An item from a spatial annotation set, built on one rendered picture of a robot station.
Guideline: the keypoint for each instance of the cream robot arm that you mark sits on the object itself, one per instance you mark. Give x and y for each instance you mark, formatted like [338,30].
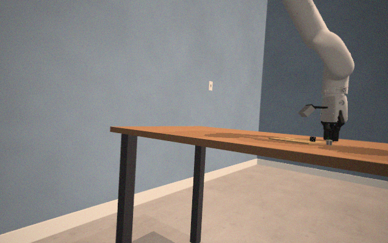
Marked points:
[338,62]

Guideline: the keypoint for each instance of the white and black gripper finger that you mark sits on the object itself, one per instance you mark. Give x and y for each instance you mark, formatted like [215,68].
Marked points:
[334,133]
[327,128]

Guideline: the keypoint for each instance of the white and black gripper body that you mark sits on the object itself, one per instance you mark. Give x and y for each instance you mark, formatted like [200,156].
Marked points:
[335,103]

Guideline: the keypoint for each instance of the tan flat mat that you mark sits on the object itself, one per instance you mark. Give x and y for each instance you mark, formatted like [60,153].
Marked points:
[289,139]

